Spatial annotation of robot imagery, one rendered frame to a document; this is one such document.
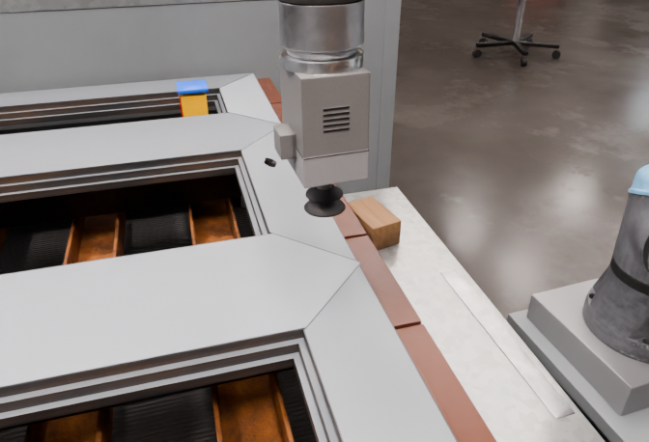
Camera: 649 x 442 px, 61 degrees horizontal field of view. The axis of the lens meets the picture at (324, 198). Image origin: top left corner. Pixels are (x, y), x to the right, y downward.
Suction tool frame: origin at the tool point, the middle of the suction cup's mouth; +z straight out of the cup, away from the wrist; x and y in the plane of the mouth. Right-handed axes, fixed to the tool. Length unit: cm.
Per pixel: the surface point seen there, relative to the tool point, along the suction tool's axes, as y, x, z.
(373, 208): -32.6, 18.8, 21.2
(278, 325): 5.1, -6.6, 10.0
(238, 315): 2.3, -10.3, 9.9
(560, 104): -233, 228, 90
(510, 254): -100, 104, 93
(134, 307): -2.1, -20.7, 9.7
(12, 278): -11.3, -34.1, 9.4
